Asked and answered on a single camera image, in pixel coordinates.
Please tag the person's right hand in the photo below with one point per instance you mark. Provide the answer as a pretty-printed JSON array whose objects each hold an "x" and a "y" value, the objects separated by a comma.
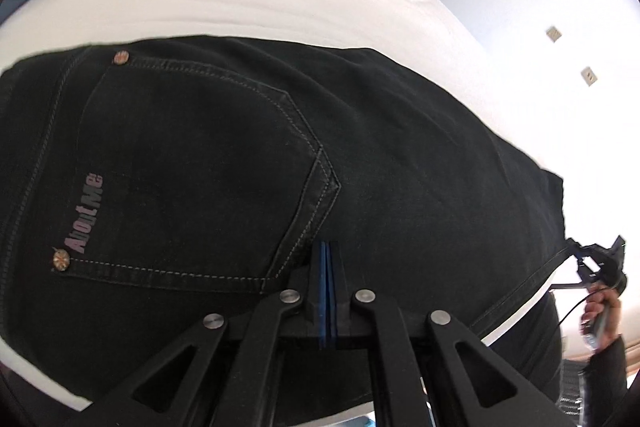
[{"x": 600, "y": 321}]

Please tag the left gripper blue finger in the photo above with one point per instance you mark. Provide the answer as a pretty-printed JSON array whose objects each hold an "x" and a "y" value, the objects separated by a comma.
[
  {"x": 338, "y": 294},
  {"x": 316, "y": 295}
]

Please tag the black denim pants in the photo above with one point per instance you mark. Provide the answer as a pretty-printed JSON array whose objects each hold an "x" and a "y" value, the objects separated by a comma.
[{"x": 159, "y": 203}]

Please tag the person's right forearm sleeve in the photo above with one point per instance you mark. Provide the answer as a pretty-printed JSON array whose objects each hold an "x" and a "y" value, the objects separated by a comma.
[{"x": 605, "y": 383}]

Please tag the upper wall socket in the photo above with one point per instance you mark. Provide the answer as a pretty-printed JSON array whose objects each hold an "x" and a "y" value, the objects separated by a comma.
[{"x": 553, "y": 33}]

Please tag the wall socket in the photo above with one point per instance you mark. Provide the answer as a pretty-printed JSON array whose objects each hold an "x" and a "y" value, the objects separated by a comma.
[
  {"x": 553, "y": 33},
  {"x": 589, "y": 76}
]

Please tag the lower wall socket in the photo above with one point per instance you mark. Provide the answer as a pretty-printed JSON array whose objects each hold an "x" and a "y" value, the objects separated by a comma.
[{"x": 589, "y": 76}]

